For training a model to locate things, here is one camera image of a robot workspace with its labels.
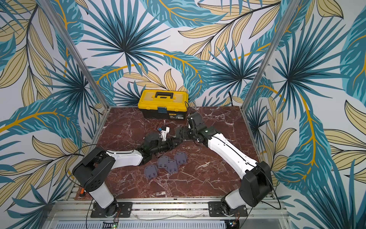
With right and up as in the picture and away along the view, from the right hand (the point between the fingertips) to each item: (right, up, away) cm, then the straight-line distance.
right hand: (184, 131), depth 82 cm
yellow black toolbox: (-15, +18, +19) cm, 30 cm away
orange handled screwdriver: (-55, -32, -5) cm, 64 cm away
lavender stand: (-21, -24, +5) cm, 32 cm away
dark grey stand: (-5, -5, -1) cm, 7 cm away
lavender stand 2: (-13, -19, +6) cm, 24 cm away
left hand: (-2, -7, +1) cm, 7 cm away
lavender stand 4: (-3, -18, +11) cm, 21 cm away
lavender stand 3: (-7, -22, +6) cm, 24 cm away
